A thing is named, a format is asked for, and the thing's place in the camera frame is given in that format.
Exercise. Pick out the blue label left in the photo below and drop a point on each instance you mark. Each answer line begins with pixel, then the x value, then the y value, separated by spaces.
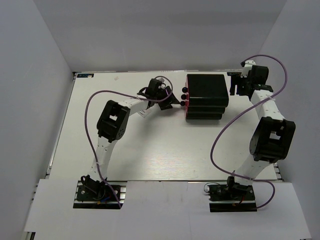
pixel 85 75

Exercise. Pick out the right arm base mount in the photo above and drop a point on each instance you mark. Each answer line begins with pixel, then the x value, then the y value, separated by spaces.
pixel 223 200

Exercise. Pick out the blue label right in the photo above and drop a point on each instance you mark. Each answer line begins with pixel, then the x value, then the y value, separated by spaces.
pixel 234 73

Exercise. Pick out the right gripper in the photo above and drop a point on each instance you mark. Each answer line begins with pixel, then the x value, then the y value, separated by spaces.
pixel 237 80

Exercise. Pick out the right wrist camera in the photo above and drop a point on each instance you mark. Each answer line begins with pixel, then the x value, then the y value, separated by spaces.
pixel 246 67

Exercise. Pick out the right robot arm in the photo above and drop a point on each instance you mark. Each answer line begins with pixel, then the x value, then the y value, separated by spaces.
pixel 273 135

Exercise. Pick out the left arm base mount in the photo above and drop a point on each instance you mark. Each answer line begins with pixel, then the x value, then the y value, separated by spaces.
pixel 92 194

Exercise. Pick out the black drawer organizer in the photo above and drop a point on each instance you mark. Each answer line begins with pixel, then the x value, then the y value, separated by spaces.
pixel 208 96

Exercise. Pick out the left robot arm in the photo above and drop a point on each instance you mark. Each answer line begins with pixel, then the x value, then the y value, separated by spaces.
pixel 112 123

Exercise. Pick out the blue label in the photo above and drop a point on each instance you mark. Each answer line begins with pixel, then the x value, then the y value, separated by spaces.
pixel 234 73
pixel 85 75

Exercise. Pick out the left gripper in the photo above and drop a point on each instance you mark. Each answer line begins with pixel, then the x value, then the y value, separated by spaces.
pixel 167 104

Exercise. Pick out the white labelled card box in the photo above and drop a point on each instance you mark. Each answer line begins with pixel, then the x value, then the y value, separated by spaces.
pixel 144 113

